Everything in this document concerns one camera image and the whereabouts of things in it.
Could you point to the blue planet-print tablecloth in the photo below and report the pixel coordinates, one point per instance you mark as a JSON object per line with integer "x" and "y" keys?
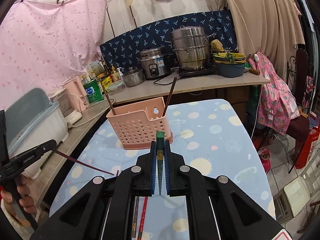
{"x": 207, "y": 134}

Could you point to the left hand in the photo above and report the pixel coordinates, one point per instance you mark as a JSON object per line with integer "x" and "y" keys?
{"x": 16, "y": 196}

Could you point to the white blender appliance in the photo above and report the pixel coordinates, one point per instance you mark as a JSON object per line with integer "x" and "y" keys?
{"x": 70, "y": 113}

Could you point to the pink floral garment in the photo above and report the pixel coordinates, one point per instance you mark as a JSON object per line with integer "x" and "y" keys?
{"x": 277, "y": 106}

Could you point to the induction cooktop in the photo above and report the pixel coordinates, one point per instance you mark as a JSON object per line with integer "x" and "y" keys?
{"x": 190, "y": 71}

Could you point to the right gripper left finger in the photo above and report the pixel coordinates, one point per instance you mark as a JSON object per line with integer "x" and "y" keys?
{"x": 153, "y": 166}

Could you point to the small steel pot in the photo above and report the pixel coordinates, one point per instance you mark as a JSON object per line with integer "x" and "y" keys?
{"x": 134, "y": 77}

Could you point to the clear plastic food container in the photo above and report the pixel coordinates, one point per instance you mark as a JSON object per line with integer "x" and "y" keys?
{"x": 115, "y": 87}

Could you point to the silver rice cooker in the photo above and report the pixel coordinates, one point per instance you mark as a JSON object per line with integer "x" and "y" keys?
{"x": 155, "y": 63}

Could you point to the maroon chopstick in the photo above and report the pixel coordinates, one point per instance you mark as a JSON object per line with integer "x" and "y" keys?
{"x": 170, "y": 95}

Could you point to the white dish rack bin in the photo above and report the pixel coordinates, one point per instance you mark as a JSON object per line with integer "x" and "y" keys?
{"x": 50, "y": 124}

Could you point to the green chopstick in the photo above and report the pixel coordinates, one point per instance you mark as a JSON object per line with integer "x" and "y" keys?
{"x": 160, "y": 136}

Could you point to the beige curtain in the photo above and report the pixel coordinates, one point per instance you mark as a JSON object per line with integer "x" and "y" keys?
{"x": 268, "y": 26}

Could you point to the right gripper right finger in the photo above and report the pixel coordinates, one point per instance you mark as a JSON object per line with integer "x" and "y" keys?
{"x": 167, "y": 152}

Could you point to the blue bowl with vegetables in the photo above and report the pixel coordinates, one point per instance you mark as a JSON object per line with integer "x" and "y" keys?
{"x": 229, "y": 64}

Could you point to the yellow snack packet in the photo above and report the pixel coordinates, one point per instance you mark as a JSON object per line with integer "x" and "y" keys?
{"x": 106, "y": 81}

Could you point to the navy floral backsplash cloth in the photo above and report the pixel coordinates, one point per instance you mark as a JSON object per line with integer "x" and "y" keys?
{"x": 124, "y": 50}

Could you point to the pink perforated utensil holder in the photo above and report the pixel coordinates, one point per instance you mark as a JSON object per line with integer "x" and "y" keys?
{"x": 136, "y": 124}

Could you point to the stacked steel steamer pot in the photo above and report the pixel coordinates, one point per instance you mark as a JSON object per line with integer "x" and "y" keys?
{"x": 191, "y": 45}

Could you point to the grey-blue bin lid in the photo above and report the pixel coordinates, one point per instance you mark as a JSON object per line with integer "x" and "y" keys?
{"x": 25, "y": 110}

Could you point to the pink dotted sheet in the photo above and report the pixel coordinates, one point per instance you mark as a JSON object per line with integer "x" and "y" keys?
{"x": 44, "y": 44}

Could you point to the yellow oil bottle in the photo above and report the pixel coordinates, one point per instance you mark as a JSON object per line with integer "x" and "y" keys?
{"x": 115, "y": 74}

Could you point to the pink electric kettle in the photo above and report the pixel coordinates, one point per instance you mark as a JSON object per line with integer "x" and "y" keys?
{"x": 77, "y": 93}

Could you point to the brown chopstick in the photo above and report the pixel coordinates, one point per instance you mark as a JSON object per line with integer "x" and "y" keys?
{"x": 109, "y": 101}
{"x": 135, "y": 217}

